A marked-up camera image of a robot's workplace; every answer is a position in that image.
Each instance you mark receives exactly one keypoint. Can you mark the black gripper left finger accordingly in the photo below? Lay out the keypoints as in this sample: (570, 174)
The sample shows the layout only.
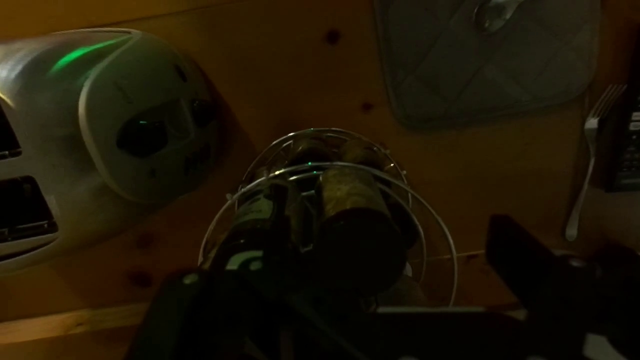
(192, 313)

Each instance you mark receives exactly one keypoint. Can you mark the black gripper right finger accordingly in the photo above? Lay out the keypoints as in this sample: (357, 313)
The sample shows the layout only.
(580, 300)

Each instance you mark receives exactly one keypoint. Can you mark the spice jar with dark lid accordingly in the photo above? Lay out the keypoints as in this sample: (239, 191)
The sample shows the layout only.
(357, 227)

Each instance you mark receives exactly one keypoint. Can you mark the silver metal fork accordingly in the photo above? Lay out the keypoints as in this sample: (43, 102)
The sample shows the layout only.
(584, 167)

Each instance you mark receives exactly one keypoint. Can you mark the flat black object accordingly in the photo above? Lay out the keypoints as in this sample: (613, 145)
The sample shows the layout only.
(626, 141)

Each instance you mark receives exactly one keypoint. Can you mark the silver two-slot toaster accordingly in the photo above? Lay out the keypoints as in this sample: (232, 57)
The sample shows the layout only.
(87, 126)

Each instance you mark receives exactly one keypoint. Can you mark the grey quilted pot holder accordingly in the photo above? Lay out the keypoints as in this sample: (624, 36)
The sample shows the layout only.
(492, 66)

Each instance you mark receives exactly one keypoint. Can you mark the silver metal spoon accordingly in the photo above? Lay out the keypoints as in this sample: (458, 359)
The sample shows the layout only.
(497, 12)

